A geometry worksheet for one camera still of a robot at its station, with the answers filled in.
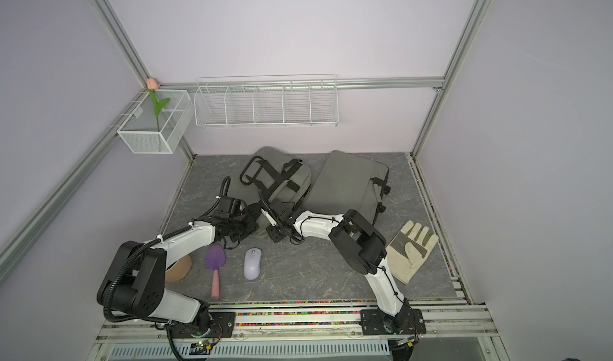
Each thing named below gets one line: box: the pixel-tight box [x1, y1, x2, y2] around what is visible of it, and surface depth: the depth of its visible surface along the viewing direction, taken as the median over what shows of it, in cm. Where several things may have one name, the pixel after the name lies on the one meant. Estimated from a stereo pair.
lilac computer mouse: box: [243, 247, 262, 280], surface depth 86 cm
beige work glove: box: [385, 219, 439, 285], surface depth 91 cm
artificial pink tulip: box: [146, 77, 171, 132], surface depth 92 cm
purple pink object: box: [205, 242, 226, 300], surface depth 86 cm
